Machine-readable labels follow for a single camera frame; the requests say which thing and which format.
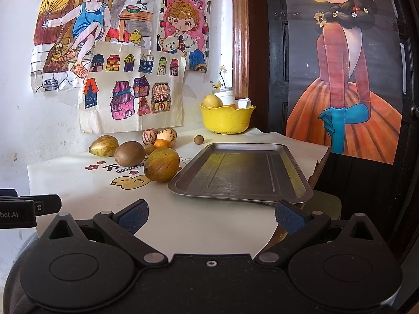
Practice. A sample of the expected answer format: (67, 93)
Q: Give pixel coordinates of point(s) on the white jar with flowers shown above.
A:
(222, 91)

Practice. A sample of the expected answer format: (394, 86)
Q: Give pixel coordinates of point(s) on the small brown longan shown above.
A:
(198, 139)

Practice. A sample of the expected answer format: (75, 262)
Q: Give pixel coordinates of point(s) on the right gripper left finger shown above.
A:
(119, 230)

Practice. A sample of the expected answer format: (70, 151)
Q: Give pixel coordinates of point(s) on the brown wooden door frame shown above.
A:
(240, 18)

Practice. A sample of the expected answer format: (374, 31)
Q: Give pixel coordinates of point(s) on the brown kiwi fruit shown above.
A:
(129, 154)

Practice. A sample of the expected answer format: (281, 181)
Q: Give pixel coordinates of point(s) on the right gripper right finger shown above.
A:
(301, 227)

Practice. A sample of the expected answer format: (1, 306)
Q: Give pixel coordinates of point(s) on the girl with bear drawing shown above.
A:
(183, 28)

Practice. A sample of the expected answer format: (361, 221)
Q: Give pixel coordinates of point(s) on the orange tangerine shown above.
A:
(161, 143)

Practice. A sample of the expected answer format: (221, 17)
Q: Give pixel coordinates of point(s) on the houses drawing paper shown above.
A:
(130, 88)

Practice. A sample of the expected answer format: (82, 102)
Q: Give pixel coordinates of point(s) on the girl in orange dress poster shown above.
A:
(345, 76)

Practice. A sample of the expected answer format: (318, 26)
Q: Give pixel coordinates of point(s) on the white printed table cloth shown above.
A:
(88, 184)

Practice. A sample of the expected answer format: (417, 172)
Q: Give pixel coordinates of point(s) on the large striped pepino melon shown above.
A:
(169, 135)

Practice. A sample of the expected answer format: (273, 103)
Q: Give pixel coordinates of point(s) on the round yellow-green mango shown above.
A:
(162, 165)

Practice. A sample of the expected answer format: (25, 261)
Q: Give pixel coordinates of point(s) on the small brown round fruit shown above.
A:
(150, 148)

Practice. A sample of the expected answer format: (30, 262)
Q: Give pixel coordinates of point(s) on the yellow plastic bowl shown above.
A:
(226, 120)

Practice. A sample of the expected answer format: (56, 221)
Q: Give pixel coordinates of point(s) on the metal baking tray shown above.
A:
(250, 172)

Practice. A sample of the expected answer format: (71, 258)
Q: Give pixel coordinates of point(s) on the green stool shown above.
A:
(327, 203)

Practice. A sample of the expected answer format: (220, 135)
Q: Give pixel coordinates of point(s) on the small striped pepino melon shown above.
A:
(149, 136)

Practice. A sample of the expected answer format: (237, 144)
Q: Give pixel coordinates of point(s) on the large yellow-green mango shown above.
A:
(104, 146)

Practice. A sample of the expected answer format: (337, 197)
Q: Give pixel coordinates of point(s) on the white paper roll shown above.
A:
(243, 103)

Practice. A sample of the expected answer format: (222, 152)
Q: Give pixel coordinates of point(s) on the yellow pear in bowl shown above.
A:
(211, 101)

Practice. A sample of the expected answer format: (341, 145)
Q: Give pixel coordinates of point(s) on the boy with fan drawing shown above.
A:
(68, 30)

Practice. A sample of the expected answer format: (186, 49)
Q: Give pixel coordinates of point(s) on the black door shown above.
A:
(407, 149)

